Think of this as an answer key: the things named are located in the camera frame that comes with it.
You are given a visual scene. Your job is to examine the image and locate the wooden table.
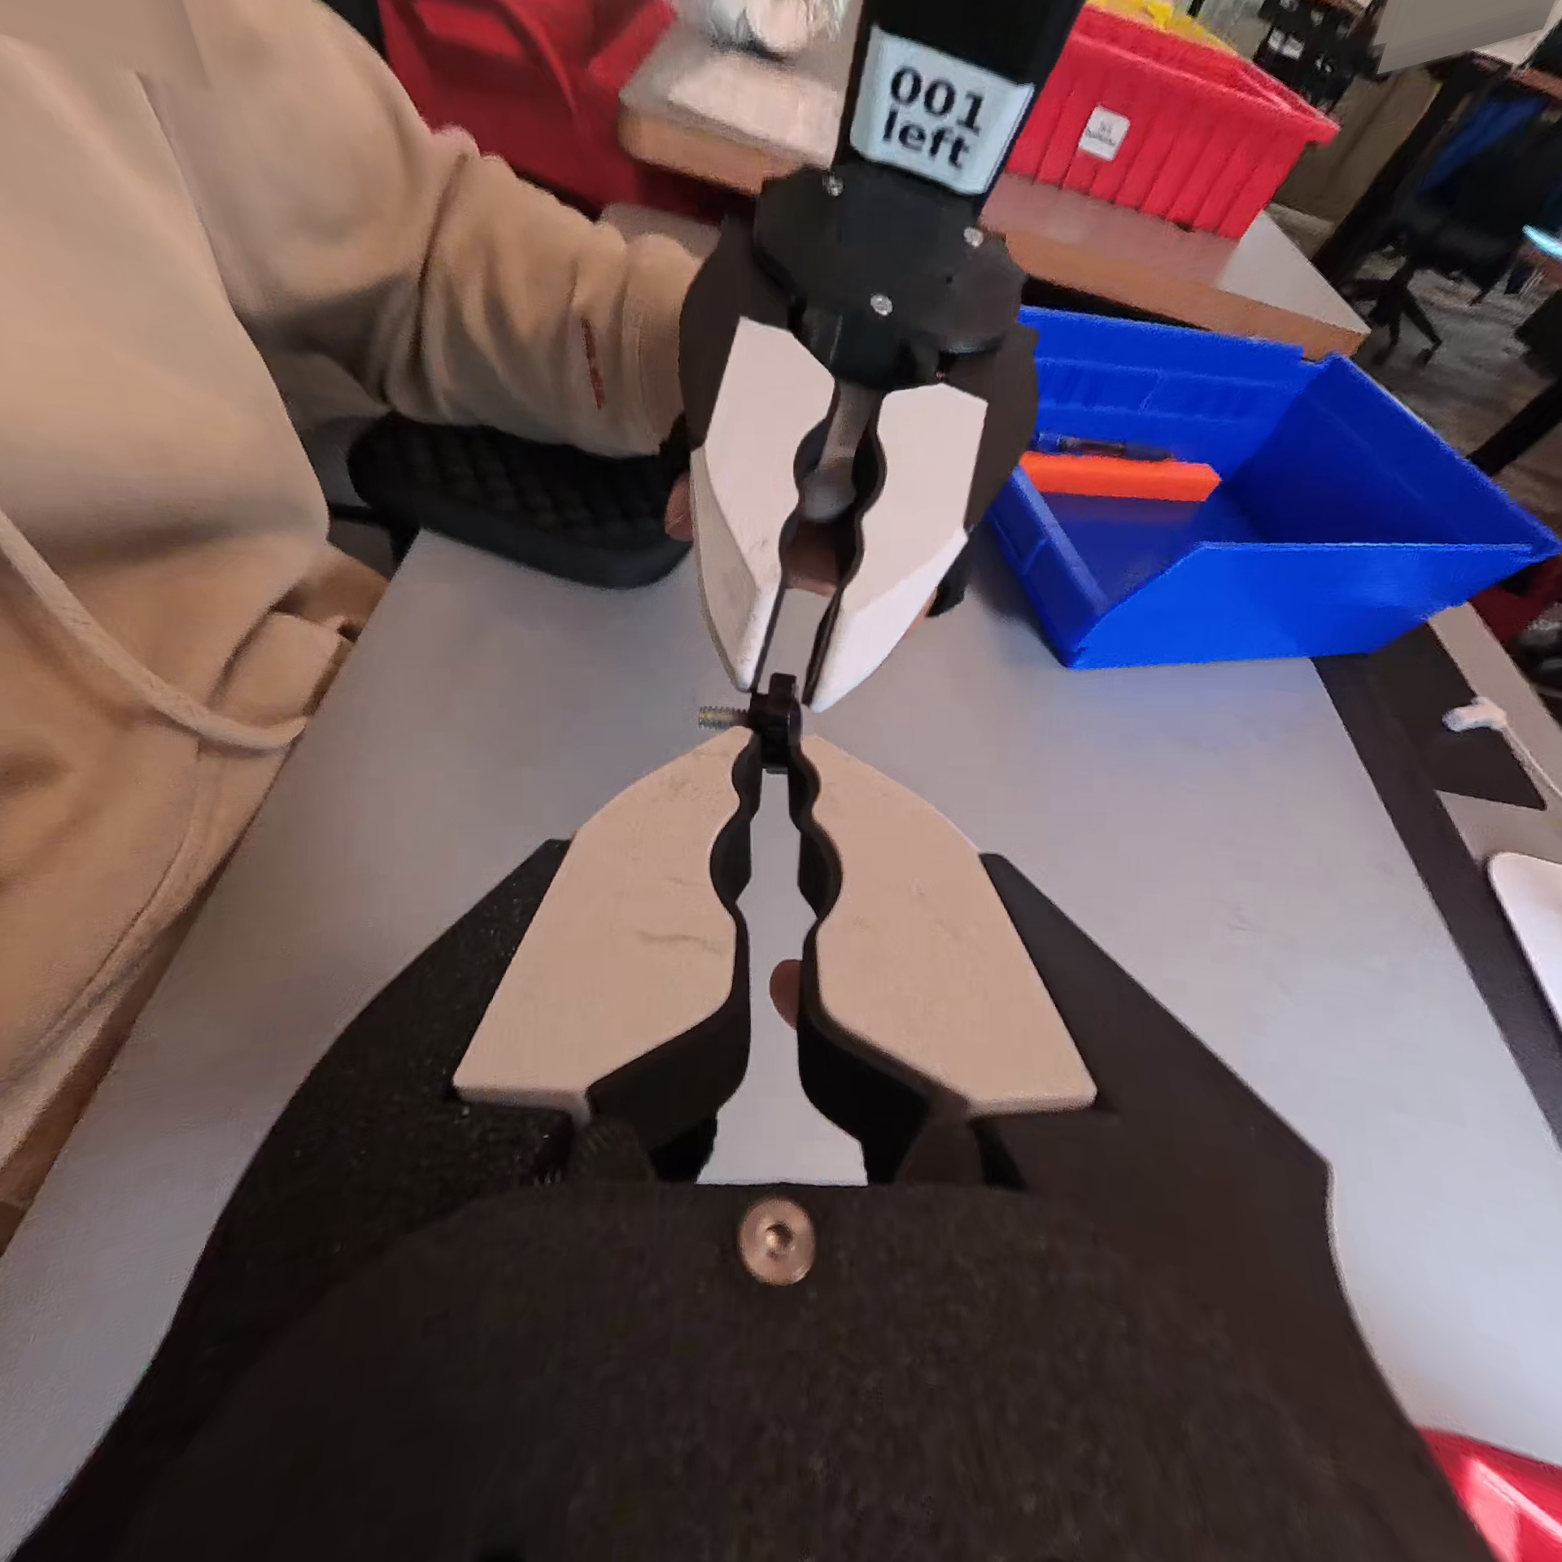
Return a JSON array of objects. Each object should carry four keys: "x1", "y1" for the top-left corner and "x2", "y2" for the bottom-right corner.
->
[{"x1": 617, "y1": 50, "x2": 1372, "y2": 363}]

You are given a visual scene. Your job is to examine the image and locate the red rounded object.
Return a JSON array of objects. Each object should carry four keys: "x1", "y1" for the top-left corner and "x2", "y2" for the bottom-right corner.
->
[{"x1": 1421, "y1": 1429, "x2": 1562, "y2": 1562}]

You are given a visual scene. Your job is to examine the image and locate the person's beige hoodie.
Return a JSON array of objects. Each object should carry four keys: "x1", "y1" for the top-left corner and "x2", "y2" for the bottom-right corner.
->
[{"x1": 0, "y1": 0, "x2": 515, "y2": 1221}]

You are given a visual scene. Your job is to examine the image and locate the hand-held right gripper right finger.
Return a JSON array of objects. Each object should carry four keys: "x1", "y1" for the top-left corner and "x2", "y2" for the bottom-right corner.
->
[{"x1": 793, "y1": 731, "x2": 1099, "y2": 1123}]

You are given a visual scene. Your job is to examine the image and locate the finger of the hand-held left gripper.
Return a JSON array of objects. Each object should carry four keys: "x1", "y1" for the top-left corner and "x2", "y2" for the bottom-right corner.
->
[
  {"x1": 687, "y1": 318, "x2": 845, "y2": 695},
  {"x1": 805, "y1": 384, "x2": 989, "y2": 716}
]

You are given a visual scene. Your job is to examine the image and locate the black seat cushion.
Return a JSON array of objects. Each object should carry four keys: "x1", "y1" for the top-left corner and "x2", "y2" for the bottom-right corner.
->
[{"x1": 348, "y1": 414, "x2": 697, "y2": 590}]

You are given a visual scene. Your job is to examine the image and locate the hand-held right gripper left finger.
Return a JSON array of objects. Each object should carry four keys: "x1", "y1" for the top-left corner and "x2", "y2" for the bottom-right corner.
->
[{"x1": 454, "y1": 730, "x2": 752, "y2": 1124}]

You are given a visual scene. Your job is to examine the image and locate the black thumb screw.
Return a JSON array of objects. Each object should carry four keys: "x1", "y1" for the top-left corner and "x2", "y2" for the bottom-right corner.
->
[{"x1": 699, "y1": 672, "x2": 807, "y2": 776}]

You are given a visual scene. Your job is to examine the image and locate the person's left forearm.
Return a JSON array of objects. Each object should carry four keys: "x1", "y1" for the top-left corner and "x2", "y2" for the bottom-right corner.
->
[{"x1": 366, "y1": 122, "x2": 707, "y2": 464}]

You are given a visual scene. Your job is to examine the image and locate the clear bag white pieces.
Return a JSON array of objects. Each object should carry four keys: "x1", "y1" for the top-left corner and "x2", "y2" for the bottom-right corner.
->
[{"x1": 677, "y1": 0, "x2": 855, "y2": 63}]

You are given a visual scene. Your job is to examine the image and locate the blue office chair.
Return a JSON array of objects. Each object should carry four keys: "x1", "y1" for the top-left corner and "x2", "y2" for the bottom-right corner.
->
[{"x1": 1343, "y1": 91, "x2": 1553, "y2": 363}]

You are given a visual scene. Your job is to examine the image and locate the large red ribbed bin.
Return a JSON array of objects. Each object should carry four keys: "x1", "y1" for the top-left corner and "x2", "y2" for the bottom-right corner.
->
[{"x1": 1007, "y1": 4, "x2": 1340, "y2": 240}]

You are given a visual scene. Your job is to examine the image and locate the yellow bin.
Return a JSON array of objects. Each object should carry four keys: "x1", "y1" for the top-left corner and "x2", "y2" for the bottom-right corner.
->
[{"x1": 1086, "y1": 0, "x2": 1235, "y2": 50}]

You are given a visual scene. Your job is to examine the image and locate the person's left hand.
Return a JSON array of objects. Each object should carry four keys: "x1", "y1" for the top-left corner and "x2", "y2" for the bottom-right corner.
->
[{"x1": 781, "y1": 522, "x2": 847, "y2": 597}]

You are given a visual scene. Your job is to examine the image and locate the orange block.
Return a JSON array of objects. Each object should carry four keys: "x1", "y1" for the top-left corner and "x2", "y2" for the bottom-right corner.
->
[{"x1": 1018, "y1": 453, "x2": 1220, "y2": 504}]

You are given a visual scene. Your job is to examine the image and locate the small red bin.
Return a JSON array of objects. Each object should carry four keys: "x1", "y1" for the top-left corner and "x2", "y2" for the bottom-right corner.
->
[{"x1": 379, "y1": 0, "x2": 721, "y2": 221}]

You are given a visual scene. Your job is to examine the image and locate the white cable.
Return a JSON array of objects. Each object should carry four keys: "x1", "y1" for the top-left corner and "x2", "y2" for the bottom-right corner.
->
[{"x1": 1500, "y1": 721, "x2": 1562, "y2": 807}]

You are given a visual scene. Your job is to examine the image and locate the red bag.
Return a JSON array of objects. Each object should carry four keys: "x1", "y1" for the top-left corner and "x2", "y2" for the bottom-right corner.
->
[{"x1": 1469, "y1": 556, "x2": 1562, "y2": 649}]

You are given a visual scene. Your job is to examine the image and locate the blue plastic bin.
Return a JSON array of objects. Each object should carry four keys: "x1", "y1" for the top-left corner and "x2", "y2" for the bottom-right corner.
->
[{"x1": 981, "y1": 305, "x2": 1562, "y2": 671}]

